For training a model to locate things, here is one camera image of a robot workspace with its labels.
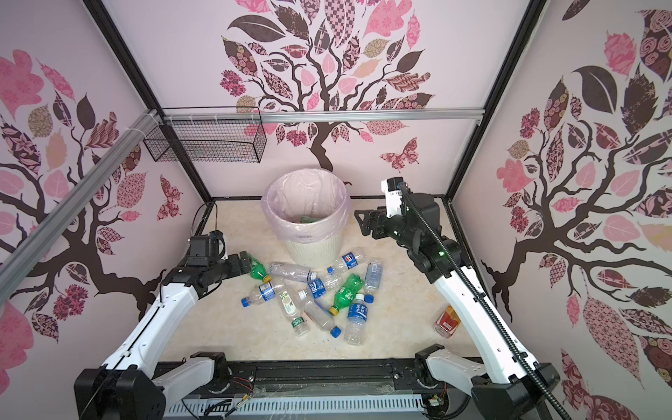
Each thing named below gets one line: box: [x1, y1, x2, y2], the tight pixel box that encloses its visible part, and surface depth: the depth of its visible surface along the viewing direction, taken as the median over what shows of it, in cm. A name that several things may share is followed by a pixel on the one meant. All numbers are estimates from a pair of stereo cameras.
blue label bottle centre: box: [308, 277, 327, 310], surface depth 88 cm
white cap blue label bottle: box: [343, 293, 368, 346], surface depth 82 cm
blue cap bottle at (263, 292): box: [240, 281, 276, 308], surface depth 88 cm
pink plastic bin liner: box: [260, 168, 351, 243], surface depth 90 cm
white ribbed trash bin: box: [285, 234, 343, 270], surface depth 91 cm
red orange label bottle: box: [434, 305, 462, 339], surface depth 81 cm
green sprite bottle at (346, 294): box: [329, 273, 364, 317], surface depth 87 cm
